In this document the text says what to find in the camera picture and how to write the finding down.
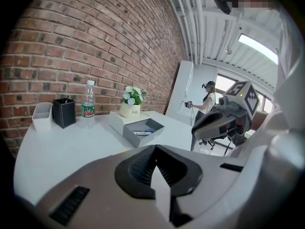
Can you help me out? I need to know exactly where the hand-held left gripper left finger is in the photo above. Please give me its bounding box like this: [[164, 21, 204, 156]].
[[35, 145, 171, 229]]

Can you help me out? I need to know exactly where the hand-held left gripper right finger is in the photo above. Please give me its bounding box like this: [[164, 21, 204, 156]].
[[156, 145, 260, 229]]

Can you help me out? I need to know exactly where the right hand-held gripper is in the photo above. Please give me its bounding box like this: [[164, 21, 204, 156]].
[[192, 80, 260, 147]]

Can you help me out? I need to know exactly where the white grey storage box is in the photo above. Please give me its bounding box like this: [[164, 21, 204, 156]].
[[109, 110, 166, 149]]

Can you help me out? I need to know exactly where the person's right forearm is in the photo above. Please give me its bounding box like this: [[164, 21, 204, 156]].
[[252, 110, 275, 132]]

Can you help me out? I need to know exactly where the white upright panel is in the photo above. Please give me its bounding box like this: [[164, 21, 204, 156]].
[[165, 60, 195, 126]]

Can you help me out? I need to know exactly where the person's white shirt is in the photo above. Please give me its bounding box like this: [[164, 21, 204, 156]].
[[226, 6, 305, 229]]

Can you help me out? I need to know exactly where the cream pot with blue flowers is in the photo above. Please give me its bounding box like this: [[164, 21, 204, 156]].
[[119, 85, 149, 119]]

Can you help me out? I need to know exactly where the clear plastic water bottle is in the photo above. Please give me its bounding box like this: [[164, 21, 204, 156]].
[[81, 80, 96, 129]]

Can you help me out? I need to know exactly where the black square pen holder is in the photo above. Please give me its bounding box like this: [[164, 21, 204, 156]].
[[52, 97, 77, 129]]

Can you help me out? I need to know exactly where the ceiling light panel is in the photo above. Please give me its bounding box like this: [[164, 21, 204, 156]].
[[238, 33, 279, 65]]

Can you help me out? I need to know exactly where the white divided pen holder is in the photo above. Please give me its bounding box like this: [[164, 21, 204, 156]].
[[31, 102, 54, 132]]

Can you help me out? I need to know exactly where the black head-worn camera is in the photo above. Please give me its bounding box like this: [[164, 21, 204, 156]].
[[210, 0, 233, 15]]

